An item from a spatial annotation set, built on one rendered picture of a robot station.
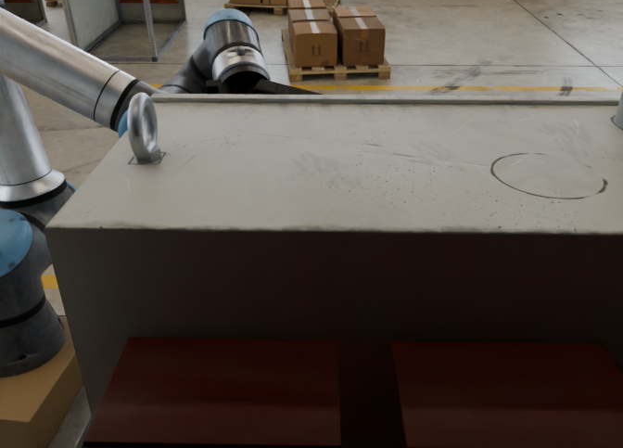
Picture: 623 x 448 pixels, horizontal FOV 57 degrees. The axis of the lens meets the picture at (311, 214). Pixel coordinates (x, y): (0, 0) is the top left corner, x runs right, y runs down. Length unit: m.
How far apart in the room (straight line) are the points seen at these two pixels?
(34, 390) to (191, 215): 0.74
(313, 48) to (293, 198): 4.28
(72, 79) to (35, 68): 0.05
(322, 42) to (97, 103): 3.88
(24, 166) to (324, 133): 0.70
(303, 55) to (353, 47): 0.39
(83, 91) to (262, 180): 0.46
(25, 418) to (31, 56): 0.52
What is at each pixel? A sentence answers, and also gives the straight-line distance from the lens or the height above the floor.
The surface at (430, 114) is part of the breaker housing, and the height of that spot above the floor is 1.36.
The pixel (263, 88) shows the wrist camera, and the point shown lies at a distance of 0.74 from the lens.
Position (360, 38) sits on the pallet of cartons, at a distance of 4.63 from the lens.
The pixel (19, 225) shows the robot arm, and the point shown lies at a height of 1.05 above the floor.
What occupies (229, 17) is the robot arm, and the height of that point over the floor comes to 1.34.
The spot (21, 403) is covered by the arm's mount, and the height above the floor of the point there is 0.83.
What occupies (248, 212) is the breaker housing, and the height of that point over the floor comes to 1.37.
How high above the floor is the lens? 1.54
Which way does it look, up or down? 32 degrees down
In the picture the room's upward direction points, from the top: straight up
